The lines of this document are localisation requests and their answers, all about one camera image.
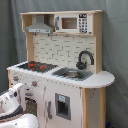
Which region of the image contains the black toy faucet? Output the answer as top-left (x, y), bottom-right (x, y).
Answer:
top-left (76, 50), bottom-right (94, 70)

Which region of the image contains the wooden toy kitchen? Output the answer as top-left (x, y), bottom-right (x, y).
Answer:
top-left (8, 10), bottom-right (115, 128)

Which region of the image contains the grey range hood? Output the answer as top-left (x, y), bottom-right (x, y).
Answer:
top-left (25, 15), bottom-right (53, 34)

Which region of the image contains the oven knob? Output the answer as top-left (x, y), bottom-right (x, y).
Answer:
top-left (32, 81), bottom-right (37, 87)
top-left (13, 76), bottom-right (19, 82)

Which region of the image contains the white toy microwave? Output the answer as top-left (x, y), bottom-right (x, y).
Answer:
top-left (55, 14), bottom-right (92, 34)

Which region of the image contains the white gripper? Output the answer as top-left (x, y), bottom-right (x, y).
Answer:
top-left (1, 82), bottom-right (27, 111)

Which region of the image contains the grey cupboard door handle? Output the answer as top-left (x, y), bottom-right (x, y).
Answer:
top-left (47, 101), bottom-right (52, 119)

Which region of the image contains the grey backdrop curtain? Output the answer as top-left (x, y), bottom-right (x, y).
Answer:
top-left (0, 0), bottom-right (128, 128)

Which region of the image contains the black toy stovetop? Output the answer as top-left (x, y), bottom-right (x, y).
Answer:
top-left (20, 61), bottom-right (56, 73)

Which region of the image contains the right oven knob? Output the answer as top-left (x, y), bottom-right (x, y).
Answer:
top-left (32, 81), bottom-right (37, 87)

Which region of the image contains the grey toy sink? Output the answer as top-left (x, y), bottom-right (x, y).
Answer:
top-left (53, 67), bottom-right (92, 81)

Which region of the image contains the left oven knob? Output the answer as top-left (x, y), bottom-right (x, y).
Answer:
top-left (13, 76), bottom-right (19, 82)

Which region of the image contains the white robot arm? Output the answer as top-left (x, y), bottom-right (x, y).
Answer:
top-left (0, 83), bottom-right (40, 128)

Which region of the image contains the grey ice dispenser panel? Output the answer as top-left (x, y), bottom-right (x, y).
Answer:
top-left (55, 93), bottom-right (71, 120)

